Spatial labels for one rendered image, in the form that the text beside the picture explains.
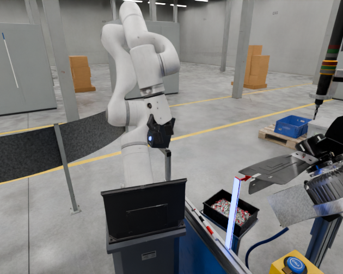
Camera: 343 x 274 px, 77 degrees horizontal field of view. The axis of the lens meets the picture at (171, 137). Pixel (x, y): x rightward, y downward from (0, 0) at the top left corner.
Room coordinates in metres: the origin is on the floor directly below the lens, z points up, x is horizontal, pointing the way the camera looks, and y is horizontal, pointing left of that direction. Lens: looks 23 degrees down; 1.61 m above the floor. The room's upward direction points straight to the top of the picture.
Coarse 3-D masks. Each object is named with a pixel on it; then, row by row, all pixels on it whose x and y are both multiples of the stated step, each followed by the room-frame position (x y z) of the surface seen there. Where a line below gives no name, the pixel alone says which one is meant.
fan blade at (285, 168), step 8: (264, 160) 0.79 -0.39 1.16; (272, 160) 0.76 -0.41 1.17; (280, 160) 0.75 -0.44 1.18; (288, 160) 0.74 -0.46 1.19; (296, 160) 0.74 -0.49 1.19; (248, 168) 0.76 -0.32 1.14; (256, 168) 0.73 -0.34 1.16; (264, 168) 0.71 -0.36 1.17; (272, 168) 0.70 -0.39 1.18; (280, 168) 0.69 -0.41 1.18; (288, 168) 0.69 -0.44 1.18; (296, 168) 0.69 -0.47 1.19; (304, 168) 0.69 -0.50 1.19; (264, 176) 0.65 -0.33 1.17; (280, 176) 0.64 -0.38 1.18; (288, 176) 0.63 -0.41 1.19; (296, 176) 0.63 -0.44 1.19; (280, 184) 0.58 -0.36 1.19
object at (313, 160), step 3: (294, 153) 0.80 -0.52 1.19; (297, 153) 0.80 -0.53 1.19; (300, 153) 0.80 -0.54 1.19; (294, 156) 0.78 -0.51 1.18; (297, 156) 0.78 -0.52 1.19; (300, 156) 0.78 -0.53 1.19; (306, 156) 0.77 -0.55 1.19; (309, 156) 0.77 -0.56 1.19; (303, 159) 0.75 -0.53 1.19; (306, 159) 0.75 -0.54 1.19; (312, 159) 0.75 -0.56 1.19; (315, 159) 0.74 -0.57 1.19; (309, 162) 0.73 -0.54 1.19; (312, 162) 0.73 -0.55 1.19
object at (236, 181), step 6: (234, 180) 0.62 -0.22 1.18; (234, 186) 0.61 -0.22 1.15; (234, 192) 0.61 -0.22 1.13; (234, 198) 0.61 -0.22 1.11; (234, 204) 0.60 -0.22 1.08; (234, 210) 0.60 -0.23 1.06; (228, 228) 0.61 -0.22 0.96; (228, 234) 0.61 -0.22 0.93; (228, 240) 0.61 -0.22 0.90; (228, 246) 0.60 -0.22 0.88
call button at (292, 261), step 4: (288, 260) 0.39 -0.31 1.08; (292, 260) 0.39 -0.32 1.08; (296, 260) 0.39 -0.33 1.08; (300, 260) 0.39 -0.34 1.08; (288, 264) 0.38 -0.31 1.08; (292, 264) 0.38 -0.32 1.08; (296, 264) 0.38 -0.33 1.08; (300, 264) 0.38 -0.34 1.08; (292, 268) 0.37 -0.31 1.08; (296, 268) 0.37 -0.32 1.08; (300, 268) 0.37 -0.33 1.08; (304, 268) 0.37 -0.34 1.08; (296, 272) 0.36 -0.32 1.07; (300, 272) 0.36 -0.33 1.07
